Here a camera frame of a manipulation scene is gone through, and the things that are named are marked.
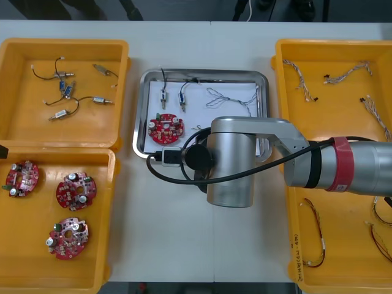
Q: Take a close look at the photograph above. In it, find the steel tray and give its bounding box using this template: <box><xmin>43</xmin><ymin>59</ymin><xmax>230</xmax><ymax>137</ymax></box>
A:
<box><xmin>132</xmin><ymin>69</ymin><xmax>271</xmax><ymax>163</ymax></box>

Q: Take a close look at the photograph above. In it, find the round red circuit board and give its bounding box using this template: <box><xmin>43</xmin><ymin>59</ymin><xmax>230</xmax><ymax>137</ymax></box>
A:
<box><xmin>55</xmin><ymin>171</ymin><xmax>97</xmax><ymax>212</ymax></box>
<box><xmin>147</xmin><ymin>113</ymin><xmax>187</xmax><ymax>145</ymax></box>
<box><xmin>45</xmin><ymin>216</ymin><xmax>90</xmax><ymax>261</ymax></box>
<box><xmin>2</xmin><ymin>160</ymin><xmax>40</xmax><ymax>198</ymax></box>

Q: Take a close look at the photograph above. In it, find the metal solenoid white label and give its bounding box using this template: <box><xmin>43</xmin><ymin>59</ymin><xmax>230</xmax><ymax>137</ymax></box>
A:
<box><xmin>158</xmin><ymin>66</ymin><xmax>168</xmax><ymax>110</ymax></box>

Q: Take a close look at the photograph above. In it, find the metal solenoid blue label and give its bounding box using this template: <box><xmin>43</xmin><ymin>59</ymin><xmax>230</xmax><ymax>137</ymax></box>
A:
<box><xmin>178</xmin><ymin>78</ymin><xmax>200</xmax><ymax>115</ymax></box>

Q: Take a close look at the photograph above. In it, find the blue-white twisted wire harness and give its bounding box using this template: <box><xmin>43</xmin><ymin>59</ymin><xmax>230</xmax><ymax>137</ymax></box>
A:
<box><xmin>323</xmin><ymin>60</ymin><xmax>374</xmax><ymax>86</ymax></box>
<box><xmin>282</xmin><ymin>59</ymin><xmax>319</xmax><ymax>102</ymax></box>
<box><xmin>359</xmin><ymin>94</ymin><xmax>392</xmax><ymax>139</ymax></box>
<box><xmin>205</xmin><ymin>85</ymin><xmax>260</xmax><ymax>118</ymax></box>

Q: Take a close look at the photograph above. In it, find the yellow-orange plastic bin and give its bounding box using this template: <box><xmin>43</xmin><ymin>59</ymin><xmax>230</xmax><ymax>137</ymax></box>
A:
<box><xmin>0</xmin><ymin>37</ymin><xmax>132</xmax><ymax>151</ymax></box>
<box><xmin>0</xmin><ymin>146</ymin><xmax>122</xmax><ymax>292</ymax></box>
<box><xmin>271</xmin><ymin>38</ymin><xmax>392</xmax><ymax>151</ymax></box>
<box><xmin>279</xmin><ymin>146</ymin><xmax>392</xmax><ymax>294</ymax></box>

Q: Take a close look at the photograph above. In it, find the pile of metal solenoids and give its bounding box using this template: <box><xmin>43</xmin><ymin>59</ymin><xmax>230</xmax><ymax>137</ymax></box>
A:
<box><xmin>30</xmin><ymin>56</ymin><xmax>119</xmax><ymax>123</ymax></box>

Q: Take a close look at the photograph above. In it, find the black chair leg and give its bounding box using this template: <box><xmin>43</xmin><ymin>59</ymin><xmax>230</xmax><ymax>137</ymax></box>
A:
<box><xmin>118</xmin><ymin>0</ymin><xmax>144</xmax><ymax>21</ymax></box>
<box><xmin>232</xmin><ymin>0</ymin><xmax>251</xmax><ymax>21</ymax></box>

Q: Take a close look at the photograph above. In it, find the white sheet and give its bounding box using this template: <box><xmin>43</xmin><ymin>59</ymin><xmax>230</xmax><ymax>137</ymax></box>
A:
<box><xmin>143</xmin><ymin>80</ymin><xmax>261</xmax><ymax>154</ymax></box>

